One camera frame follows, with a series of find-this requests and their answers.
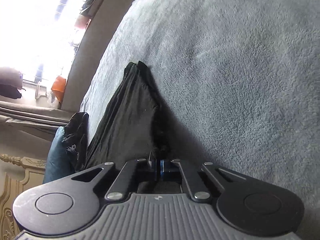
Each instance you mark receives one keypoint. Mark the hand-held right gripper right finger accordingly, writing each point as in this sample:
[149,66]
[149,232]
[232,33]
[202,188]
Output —
[162,170]

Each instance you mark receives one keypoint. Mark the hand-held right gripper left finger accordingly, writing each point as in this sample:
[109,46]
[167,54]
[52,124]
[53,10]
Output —
[155,170]

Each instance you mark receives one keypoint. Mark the plain black shirt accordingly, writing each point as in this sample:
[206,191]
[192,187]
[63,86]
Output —
[130,117]

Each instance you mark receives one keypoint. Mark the smooth black garment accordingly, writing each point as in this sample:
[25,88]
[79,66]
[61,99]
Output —
[78,135]

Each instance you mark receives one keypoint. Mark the teal blue pillow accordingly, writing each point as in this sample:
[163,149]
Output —
[56,155]

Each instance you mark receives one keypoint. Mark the white plastic bag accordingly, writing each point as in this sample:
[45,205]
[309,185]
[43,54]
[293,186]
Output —
[53,101]

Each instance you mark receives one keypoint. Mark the orange bag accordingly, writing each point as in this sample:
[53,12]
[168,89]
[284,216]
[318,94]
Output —
[58,88]

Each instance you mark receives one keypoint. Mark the grey curtain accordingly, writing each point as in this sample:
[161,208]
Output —
[25,120]

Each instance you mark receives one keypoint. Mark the cream carved headboard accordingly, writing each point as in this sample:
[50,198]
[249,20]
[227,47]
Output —
[17,192]

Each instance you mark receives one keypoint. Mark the pink round pot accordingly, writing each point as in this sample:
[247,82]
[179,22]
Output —
[81,22]

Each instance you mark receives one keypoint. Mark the hanging dark jacket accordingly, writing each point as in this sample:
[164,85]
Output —
[10,85]

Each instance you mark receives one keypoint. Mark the black cloth bundle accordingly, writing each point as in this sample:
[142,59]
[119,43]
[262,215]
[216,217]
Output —
[88,0]

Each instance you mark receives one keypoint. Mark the window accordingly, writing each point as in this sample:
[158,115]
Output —
[37,30]

